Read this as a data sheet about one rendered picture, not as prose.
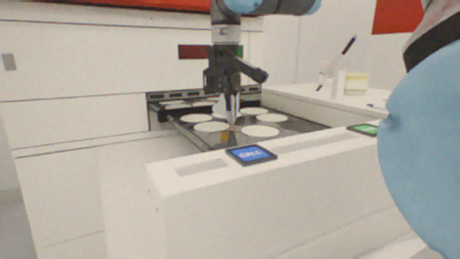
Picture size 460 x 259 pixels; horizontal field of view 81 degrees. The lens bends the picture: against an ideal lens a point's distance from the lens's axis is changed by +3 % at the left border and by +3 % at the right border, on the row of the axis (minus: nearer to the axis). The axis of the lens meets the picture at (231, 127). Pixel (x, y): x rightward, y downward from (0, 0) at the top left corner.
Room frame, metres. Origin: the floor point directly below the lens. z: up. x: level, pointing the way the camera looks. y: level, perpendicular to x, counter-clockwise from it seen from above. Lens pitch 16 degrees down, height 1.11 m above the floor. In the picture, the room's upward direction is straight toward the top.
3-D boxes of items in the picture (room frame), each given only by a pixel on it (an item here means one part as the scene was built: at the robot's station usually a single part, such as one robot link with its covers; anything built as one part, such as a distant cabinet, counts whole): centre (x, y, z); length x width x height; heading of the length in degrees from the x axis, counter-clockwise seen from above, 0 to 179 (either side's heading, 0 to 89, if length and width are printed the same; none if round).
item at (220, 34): (0.70, 0.02, 1.14); 0.08 x 0.08 x 0.05
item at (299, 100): (0.86, -0.42, 0.89); 0.62 x 0.35 x 0.14; 28
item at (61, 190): (1.18, 0.40, 0.41); 0.82 x 0.71 x 0.82; 118
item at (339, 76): (0.79, -0.30, 1.03); 0.06 x 0.04 x 0.13; 28
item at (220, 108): (0.69, 0.02, 0.95); 0.06 x 0.03 x 0.09; 69
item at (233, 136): (0.77, -0.03, 0.90); 0.34 x 0.34 x 0.01; 28
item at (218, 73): (0.70, 0.02, 1.06); 0.09 x 0.08 x 0.12; 69
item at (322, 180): (0.42, -0.15, 0.89); 0.55 x 0.09 x 0.14; 118
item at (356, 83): (0.89, -0.40, 1.00); 0.07 x 0.07 x 0.07; 5
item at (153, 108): (0.95, 0.08, 0.89); 0.44 x 0.02 x 0.10; 118
